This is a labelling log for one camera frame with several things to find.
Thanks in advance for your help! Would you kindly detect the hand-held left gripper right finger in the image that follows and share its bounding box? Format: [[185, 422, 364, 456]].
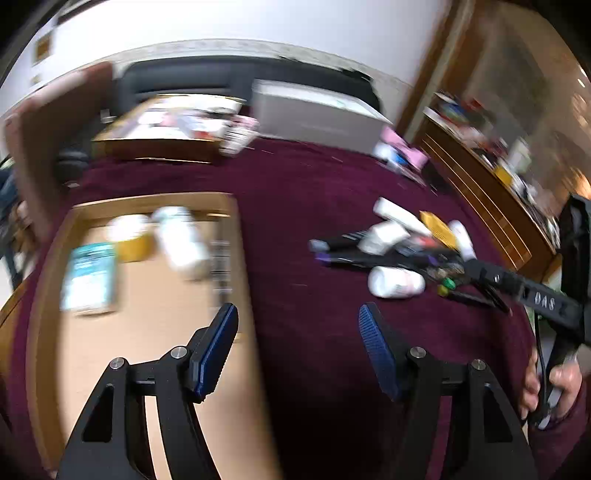
[[359, 303, 539, 480]]

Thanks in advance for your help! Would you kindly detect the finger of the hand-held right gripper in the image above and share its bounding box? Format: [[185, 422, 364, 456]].
[[462, 258, 526, 298], [444, 285, 514, 316]]

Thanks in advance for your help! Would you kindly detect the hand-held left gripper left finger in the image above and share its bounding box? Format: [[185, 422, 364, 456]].
[[55, 303, 239, 480]]

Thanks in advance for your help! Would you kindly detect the white pill bottle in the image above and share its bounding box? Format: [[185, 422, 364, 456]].
[[368, 266, 426, 299]]

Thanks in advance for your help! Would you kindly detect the clear bag of pens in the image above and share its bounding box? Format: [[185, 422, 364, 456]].
[[308, 232, 466, 280]]

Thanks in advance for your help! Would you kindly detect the cardboard box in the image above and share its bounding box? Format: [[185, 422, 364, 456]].
[[27, 191, 278, 480]]

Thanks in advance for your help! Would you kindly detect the small white carton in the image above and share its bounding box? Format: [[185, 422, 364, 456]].
[[359, 222, 411, 256]]

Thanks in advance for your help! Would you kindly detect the person's right hand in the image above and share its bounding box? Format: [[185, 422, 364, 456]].
[[521, 347, 583, 418]]

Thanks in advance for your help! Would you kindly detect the white capped bottle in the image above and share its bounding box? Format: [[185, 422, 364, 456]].
[[448, 220, 477, 260]]

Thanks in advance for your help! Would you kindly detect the yellow foil packet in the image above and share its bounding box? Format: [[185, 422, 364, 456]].
[[419, 211, 457, 248]]

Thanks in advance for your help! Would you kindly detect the wooden cabinet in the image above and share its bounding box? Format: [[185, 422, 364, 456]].
[[414, 91, 563, 278]]

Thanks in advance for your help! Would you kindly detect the tall white bottle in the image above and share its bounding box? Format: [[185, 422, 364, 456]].
[[154, 207, 211, 280]]

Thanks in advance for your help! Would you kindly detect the white squeeze tube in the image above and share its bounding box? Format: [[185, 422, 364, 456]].
[[373, 197, 431, 235]]

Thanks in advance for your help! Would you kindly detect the yellow pouch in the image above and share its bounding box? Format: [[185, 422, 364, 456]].
[[115, 233, 154, 263]]

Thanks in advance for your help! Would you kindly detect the teal packet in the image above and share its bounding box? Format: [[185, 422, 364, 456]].
[[60, 243, 118, 315]]

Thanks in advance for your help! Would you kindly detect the pink cloth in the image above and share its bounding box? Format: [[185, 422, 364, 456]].
[[380, 126, 428, 170]]

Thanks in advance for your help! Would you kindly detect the white and blue bottle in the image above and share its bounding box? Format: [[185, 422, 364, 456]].
[[373, 141, 408, 170]]

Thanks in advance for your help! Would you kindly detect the pink labelled bottle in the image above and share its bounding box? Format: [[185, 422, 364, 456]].
[[220, 115, 260, 158]]

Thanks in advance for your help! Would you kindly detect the grey rectangular box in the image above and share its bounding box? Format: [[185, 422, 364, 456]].
[[252, 79, 394, 156]]

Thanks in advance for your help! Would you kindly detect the black sofa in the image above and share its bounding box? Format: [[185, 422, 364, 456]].
[[113, 55, 385, 116]]

